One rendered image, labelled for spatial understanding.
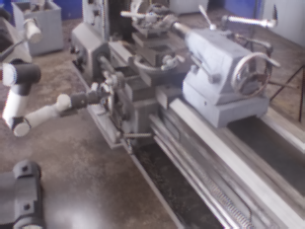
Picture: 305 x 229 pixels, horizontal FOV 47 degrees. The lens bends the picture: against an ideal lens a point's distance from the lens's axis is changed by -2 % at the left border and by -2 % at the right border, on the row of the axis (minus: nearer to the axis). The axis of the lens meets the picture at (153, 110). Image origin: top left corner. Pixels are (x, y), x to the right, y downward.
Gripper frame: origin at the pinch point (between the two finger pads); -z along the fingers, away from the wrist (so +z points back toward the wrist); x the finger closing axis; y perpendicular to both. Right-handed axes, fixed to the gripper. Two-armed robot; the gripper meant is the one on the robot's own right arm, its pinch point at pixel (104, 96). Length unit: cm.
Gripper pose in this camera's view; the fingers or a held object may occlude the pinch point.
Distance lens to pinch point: 197.6
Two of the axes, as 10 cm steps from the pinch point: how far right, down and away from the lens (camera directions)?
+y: 3.0, 9.4, -1.9
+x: -3.1, 2.8, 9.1
